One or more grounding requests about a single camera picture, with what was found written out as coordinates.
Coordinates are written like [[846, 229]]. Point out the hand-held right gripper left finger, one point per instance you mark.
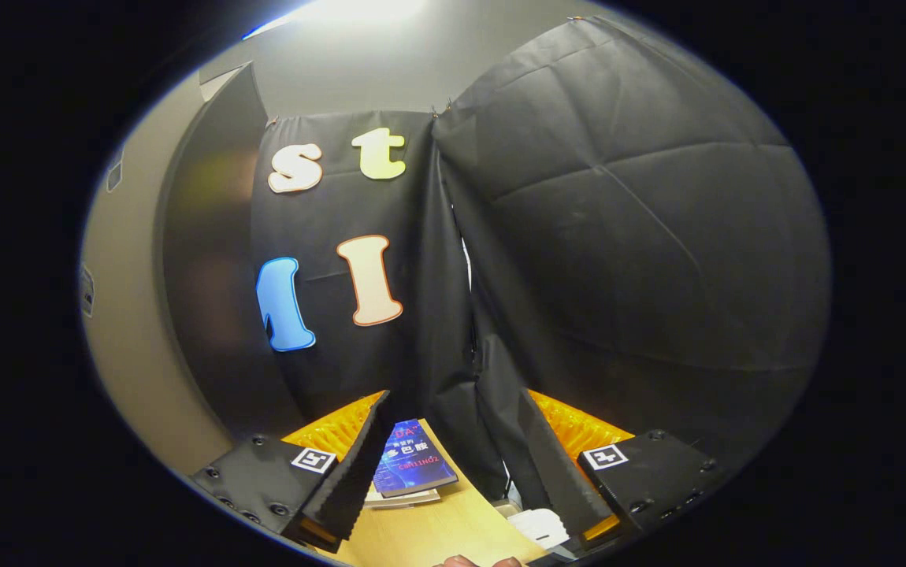
[[358, 465]]

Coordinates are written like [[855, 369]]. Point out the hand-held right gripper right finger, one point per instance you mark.
[[555, 472]]

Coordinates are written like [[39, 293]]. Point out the grey double-door shoe cabinet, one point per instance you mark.
[[217, 276]]

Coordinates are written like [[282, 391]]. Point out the square stickers shoe cabinet door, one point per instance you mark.
[[130, 354]]

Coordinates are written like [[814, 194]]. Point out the blue book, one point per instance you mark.
[[414, 461]]

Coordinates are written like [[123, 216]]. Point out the white object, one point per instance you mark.
[[540, 528]]

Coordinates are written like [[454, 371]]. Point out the black backdrop cloth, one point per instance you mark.
[[618, 236]]

